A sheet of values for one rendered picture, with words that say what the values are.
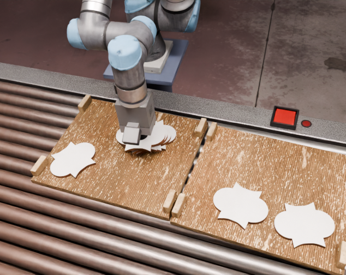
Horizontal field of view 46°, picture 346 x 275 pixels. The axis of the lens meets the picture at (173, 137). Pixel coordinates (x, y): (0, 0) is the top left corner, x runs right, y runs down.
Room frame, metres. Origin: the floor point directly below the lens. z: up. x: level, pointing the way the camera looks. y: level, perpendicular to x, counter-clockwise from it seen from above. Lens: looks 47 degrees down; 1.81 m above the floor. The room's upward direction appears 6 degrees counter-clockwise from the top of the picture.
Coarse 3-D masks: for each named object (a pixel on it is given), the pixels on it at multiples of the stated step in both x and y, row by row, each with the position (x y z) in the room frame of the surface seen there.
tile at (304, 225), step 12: (312, 204) 0.53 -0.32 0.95; (276, 216) 0.50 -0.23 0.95; (288, 216) 0.50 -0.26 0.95; (300, 216) 0.50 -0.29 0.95; (312, 216) 0.49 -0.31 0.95; (324, 216) 0.49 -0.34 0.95; (276, 228) 0.47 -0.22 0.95; (288, 228) 0.47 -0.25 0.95; (300, 228) 0.47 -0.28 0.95; (312, 228) 0.46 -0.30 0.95; (324, 228) 0.46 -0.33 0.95; (300, 240) 0.44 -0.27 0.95; (312, 240) 0.43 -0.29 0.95
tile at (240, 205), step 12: (216, 192) 0.59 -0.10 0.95; (228, 192) 0.59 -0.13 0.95; (240, 192) 0.58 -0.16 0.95; (252, 192) 0.58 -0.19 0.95; (216, 204) 0.56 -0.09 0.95; (228, 204) 0.55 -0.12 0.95; (240, 204) 0.55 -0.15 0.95; (252, 204) 0.54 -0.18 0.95; (264, 204) 0.54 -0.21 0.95; (228, 216) 0.52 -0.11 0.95; (240, 216) 0.51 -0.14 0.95; (252, 216) 0.51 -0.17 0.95; (264, 216) 0.51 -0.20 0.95
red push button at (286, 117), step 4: (276, 112) 0.87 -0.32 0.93; (280, 112) 0.87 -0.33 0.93; (284, 112) 0.87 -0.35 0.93; (288, 112) 0.87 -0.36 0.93; (292, 112) 0.86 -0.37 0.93; (276, 116) 0.85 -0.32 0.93; (280, 116) 0.85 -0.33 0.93; (284, 116) 0.85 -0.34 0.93; (288, 116) 0.85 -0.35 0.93; (292, 116) 0.85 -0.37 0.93; (276, 120) 0.84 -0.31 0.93; (280, 120) 0.84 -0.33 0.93; (284, 120) 0.84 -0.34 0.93; (288, 120) 0.83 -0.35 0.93; (292, 120) 0.83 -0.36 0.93; (292, 124) 0.81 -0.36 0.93
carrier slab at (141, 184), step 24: (96, 120) 0.91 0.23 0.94; (168, 120) 0.88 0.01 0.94; (192, 120) 0.87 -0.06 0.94; (96, 144) 0.81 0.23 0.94; (192, 144) 0.77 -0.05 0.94; (48, 168) 0.74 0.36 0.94; (96, 168) 0.72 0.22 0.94; (120, 168) 0.71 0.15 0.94; (144, 168) 0.70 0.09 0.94; (168, 168) 0.69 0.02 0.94; (72, 192) 0.65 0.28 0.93; (96, 192) 0.64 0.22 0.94; (120, 192) 0.63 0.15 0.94; (144, 192) 0.62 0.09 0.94; (168, 192) 0.61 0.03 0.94; (168, 216) 0.54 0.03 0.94
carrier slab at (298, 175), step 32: (224, 128) 0.82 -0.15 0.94; (224, 160) 0.70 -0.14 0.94; (256, 160) 0.69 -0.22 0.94; (288, 160) 0.68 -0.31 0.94; (320, 160) 0.67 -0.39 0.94; (192, 192) 0.61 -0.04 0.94; (288, 192) 0.58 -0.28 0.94; (320, 192) 0.57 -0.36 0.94; (192, 224) 0.51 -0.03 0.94; (224, 224) 0.50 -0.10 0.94; (256, 224) 0.49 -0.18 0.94; (288, 256) 0.40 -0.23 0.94; (320, 256) 0.40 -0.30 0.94
